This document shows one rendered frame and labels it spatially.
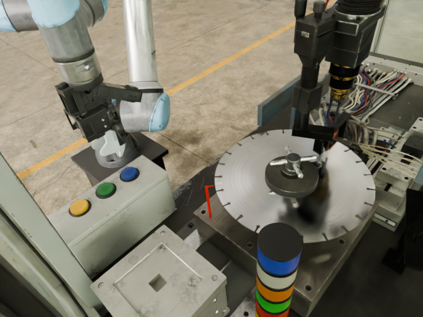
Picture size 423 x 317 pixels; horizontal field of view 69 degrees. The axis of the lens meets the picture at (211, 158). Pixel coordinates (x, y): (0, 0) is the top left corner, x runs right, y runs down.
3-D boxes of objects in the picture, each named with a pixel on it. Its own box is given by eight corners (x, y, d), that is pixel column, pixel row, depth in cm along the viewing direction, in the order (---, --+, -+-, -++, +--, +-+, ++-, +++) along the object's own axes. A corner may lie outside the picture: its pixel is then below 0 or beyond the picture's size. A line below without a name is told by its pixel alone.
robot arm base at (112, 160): (89, 155, 110) (78, 133, 103) (124, 134, 117) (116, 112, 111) (112, 174, 101) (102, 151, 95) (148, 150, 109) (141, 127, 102)
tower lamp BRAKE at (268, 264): (283, 285, 31) (286, 270, 29) (248, 258, 33) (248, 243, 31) (307, 254, 33) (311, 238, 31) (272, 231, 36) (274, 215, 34)
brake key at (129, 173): (128, 185, 77) (126, 180, 76) (119, 178, 79) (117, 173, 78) (141, 177, 79) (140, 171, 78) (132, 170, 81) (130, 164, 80)
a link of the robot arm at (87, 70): (82, 43, 60) (104, 53, 55) (90, 65, 63) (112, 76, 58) (45, 56, 56) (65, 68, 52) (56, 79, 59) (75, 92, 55)
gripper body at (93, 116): (73, 131, 67) (48, 81, 59) (107, 114, 71) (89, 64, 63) (90, 146, 62) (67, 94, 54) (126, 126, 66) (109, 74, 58)
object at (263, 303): (277, 322, 37) (279, 312, 35) (248, 297, 40) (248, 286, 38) (298, 294, 40) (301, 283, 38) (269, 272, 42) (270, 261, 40)
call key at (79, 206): (78, 221, 70) (74, 215, 69) (70, 211, 72) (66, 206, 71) (93, 210, 72) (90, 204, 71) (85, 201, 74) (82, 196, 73)
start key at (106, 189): (104, 202, 74) (102, 197, 72) (95, 194, 76) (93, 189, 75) (118, 192, 76) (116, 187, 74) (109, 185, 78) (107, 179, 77)
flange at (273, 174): (269, 155, 72) (270, 146, 70) (319, 162, 69) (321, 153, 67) (260, 190, 64) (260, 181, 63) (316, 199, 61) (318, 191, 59)
